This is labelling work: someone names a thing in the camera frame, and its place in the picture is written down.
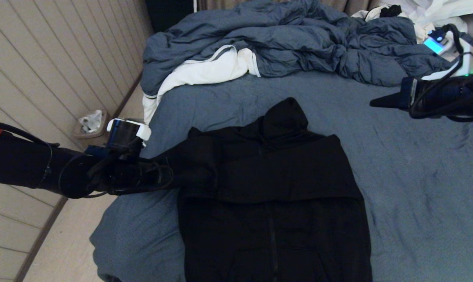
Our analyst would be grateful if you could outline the small black garment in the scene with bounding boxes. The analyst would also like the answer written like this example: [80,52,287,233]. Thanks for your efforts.
[379,5,403,18]

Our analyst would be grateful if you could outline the white clothes pile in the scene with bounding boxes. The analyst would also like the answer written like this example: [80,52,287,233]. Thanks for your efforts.
[352,0,473,34]

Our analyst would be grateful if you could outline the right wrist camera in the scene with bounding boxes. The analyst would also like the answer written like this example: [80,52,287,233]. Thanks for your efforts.
[422,23,473,81]

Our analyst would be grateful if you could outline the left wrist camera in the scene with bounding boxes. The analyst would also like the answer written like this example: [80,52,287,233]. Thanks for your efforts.
[105,118,152,155]

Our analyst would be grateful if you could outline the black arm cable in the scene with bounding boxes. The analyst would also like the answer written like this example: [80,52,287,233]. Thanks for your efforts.
[409,23,473,122]
[0,119,174,198]

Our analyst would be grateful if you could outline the rumpled blue duvet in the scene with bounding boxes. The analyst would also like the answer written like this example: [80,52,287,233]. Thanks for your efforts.
[141,0,452,87]

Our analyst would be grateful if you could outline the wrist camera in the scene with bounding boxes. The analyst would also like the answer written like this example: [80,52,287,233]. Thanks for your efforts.
[105,118,152,155]
[422,23,473,81]

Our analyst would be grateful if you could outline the black furniture piece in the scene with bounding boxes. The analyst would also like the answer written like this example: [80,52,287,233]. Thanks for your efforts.
[144,0,196,34]

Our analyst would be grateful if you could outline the beige curtain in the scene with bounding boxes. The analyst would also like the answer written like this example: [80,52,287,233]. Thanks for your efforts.
[197,0,382,17]

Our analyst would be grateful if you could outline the black zip hoodie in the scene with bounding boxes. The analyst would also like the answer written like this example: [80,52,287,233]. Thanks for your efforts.
[152,97,372,282]

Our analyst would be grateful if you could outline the blue bed sheet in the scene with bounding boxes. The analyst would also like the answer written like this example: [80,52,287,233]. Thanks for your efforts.
[90,70,473,282]

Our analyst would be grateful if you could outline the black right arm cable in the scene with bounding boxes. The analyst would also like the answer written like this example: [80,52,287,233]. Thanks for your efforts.
[409,23,473,122]

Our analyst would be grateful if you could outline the cream garment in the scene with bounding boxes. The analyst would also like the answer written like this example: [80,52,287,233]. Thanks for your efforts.
[415,23,433,43]

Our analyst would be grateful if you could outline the white plastic bin liner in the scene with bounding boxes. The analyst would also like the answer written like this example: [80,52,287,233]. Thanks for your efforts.
[79,110,104,134]

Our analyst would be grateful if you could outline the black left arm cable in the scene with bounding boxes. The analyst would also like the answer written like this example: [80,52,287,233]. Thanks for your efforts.
[0,119,174,198]

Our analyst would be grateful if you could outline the brown trash bin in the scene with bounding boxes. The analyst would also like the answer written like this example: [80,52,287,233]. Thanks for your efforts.
[73,111,111,149]

